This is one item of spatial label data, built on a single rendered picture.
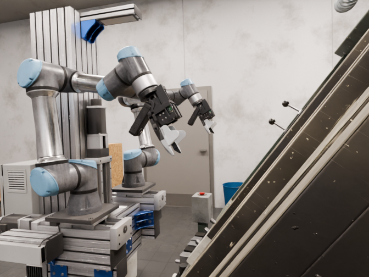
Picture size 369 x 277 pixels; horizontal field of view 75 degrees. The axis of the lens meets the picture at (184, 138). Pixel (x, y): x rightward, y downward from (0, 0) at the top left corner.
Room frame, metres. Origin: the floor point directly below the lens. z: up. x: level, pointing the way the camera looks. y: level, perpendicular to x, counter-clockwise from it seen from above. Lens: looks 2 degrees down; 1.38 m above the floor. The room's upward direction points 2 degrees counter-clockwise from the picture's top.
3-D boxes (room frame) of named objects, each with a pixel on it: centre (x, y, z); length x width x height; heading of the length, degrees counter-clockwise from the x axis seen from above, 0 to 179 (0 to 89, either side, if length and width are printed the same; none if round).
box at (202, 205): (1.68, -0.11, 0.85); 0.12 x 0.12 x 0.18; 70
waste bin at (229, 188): (3.77, -0.81, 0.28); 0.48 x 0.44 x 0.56; 76
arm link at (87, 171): (1.07, 0.46, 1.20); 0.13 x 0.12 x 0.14; 153
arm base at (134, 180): (1.55, 0.34, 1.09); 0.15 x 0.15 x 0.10
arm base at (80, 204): (1.07, 0.46, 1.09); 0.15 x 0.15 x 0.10
